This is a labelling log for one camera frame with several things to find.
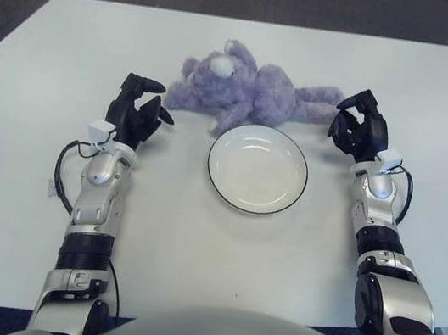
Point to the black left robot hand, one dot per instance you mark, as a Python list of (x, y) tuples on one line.
[(129, 117)]

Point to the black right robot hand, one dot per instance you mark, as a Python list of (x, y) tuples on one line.
[(367, 131)]

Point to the purple plush doll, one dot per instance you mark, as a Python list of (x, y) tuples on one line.
[(262, 92)]

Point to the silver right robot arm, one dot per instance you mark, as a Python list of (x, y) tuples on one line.
[(383, 297)]

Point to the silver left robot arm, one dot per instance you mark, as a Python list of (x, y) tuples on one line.
[(93, 206)]

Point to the white plate with black rim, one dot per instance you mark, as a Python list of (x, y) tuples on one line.
[(255, 173)]

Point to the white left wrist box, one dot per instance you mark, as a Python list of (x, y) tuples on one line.
[(101, 132)]

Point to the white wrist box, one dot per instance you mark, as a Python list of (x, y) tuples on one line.
[(101, 132), (389, 160)]

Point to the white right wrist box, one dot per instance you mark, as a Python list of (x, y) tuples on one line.
[(389, 160)]

